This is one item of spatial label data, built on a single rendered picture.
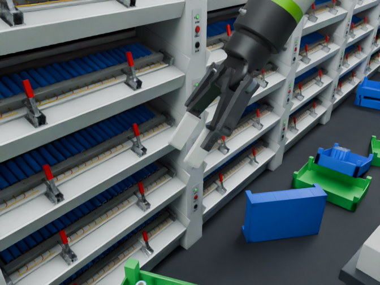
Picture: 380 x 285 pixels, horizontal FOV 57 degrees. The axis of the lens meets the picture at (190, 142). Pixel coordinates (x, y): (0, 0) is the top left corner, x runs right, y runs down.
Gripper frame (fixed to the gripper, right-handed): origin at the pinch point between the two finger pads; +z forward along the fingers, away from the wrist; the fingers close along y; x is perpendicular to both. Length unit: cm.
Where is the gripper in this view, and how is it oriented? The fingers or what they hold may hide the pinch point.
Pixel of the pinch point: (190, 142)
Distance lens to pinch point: 62.2
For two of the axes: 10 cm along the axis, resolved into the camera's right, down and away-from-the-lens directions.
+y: -3.8, -3.7, 8.5
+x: -7.6, -4.0, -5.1
